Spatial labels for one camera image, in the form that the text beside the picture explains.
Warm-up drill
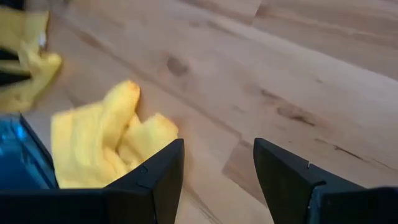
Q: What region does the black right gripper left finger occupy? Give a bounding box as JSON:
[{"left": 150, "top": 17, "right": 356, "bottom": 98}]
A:
[{"left": 0, "top": 139, "right": 185, "bottom": 224}]

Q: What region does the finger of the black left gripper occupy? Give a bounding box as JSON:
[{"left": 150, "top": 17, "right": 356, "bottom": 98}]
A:
[
  {"left": 0, "top": 47, "right": 20, "bottom": 62},
  {"left": 0, "top": 70, "right": 32, "bottom": 88}
]

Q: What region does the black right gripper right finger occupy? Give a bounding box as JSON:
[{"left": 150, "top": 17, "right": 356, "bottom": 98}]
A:
[{"left": 253, "top": 138, "right": 398, "bottom": 224}]

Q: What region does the large yellow microfiber towel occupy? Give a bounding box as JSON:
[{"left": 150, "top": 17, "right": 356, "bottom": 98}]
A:
[{"left": 0, "top": 6, "right": 63, "bottom": 113}]

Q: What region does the blue bin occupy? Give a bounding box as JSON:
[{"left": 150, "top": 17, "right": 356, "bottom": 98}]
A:
[{"left": 17, "top": 112, "right": 60, "bottom": 190}]

